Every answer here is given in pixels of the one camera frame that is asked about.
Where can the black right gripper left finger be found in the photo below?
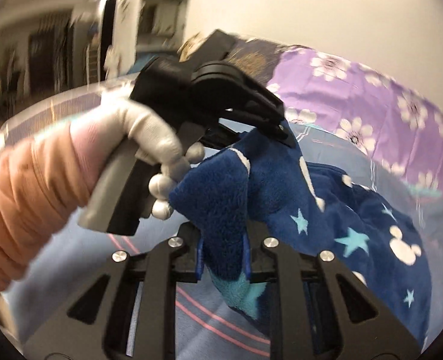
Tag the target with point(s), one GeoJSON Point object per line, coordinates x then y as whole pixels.
{"type": "Point", "coordinates": [126, 310]}

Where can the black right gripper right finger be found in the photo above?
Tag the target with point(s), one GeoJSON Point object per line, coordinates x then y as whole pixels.
{"type": "Point", "coordinates": [319, 309]}

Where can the navy star fleece garment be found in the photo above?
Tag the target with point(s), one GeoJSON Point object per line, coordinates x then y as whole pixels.
{"type": "Point", "coordinates": [310, 207]}

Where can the orange sleeved left forearm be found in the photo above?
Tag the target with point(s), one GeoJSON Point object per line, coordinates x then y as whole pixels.
{"type": "Point", "coordinates": [41, 185]}

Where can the white gloved left hand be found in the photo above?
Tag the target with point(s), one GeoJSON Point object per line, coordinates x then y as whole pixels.
{"type": "Point", "coordinates": [96, 134]}

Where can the dark tree-print pillow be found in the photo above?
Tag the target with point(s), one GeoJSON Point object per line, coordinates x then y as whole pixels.
{"type": "Point", "coordinates": [258, 57]}

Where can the blue-grey striped bed sheet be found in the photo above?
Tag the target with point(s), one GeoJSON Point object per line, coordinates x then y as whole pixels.
{"type": "Point", "coordinates": [206, 328]}

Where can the purple floral pillow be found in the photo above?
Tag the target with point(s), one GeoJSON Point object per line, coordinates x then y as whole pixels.
{"type": "Point", "coordinates": [394, 125]}

